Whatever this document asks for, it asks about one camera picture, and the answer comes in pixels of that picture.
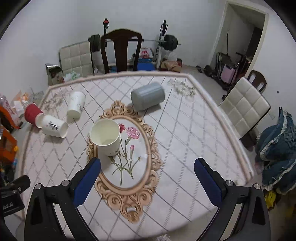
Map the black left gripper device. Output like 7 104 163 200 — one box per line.
1 175 31 218

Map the pink suitcase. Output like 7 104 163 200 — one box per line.
220 65 237 84

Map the cream padded chair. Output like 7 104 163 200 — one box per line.
219 77 270 149

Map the white cup with black logo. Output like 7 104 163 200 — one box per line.
41 115 68 138

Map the brown paper bag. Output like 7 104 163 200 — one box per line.
160 60 182 73

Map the orange plastic toy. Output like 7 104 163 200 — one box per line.
1 106 19 164

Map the red sleeved cup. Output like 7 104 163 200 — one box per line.
24 103 45 128

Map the dark wooden chair back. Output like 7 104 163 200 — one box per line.
247 70 267 93

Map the dark wooden chair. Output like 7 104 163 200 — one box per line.
100 29 143 74
247 70 267 93

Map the cream padded cushion panel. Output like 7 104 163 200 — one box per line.
59 41 94 77

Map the red and white plastic bag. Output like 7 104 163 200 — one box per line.
139 47 154 59

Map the blue denim clothing pile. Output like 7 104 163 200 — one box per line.
255 107 295 195

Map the yellow tool on floor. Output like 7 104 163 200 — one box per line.
264 190 276 210

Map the floral patterned tablecloth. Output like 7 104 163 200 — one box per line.
21 71 254 240

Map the white paper cup with print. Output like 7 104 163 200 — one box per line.
67 91 86 119

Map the grey plastic cup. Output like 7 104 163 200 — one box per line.
130 82 165 111

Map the black barbell with weights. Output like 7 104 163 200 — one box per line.
87 34 182 53

